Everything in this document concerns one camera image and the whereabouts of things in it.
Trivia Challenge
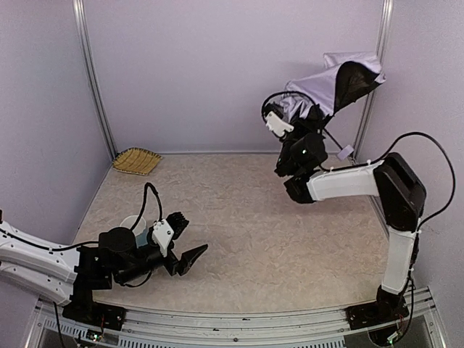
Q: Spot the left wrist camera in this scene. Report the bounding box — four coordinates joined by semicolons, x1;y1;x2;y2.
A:
147;219;174;257

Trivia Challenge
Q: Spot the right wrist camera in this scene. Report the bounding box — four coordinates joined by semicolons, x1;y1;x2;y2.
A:
263;103;294;138

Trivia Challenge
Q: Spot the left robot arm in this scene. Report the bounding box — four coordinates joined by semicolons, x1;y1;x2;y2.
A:
1;212;208;331

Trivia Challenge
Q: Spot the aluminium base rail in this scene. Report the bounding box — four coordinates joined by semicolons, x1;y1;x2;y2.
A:
25;288;449;347

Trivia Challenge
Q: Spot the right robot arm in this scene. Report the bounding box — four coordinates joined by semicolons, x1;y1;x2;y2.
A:
262;104;426;330

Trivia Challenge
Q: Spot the aluminium corner post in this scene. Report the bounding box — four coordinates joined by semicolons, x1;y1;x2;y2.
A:
72;0;117;160
351;0;394;162

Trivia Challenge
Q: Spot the lilac folding umbrella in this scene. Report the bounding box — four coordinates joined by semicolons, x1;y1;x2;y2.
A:
261;51;386;165

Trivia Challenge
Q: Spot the left aluminium corner post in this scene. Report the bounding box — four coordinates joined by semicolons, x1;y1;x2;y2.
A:
72;0;117;160

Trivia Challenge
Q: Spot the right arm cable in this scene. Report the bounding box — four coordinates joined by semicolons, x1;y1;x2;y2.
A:
260;91;457;320

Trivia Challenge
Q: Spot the yellow woven mat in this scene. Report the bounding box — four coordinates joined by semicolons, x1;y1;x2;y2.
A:
112;147;162;176

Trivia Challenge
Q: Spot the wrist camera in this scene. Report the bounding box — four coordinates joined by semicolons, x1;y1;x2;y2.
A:
147;219;174;257
263;103;294;138

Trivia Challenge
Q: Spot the right aluminium corner post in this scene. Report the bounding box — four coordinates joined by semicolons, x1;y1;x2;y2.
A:
351;0;394;162

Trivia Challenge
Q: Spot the light blue mug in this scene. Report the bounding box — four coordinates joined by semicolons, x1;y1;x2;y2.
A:
119;215;148;247

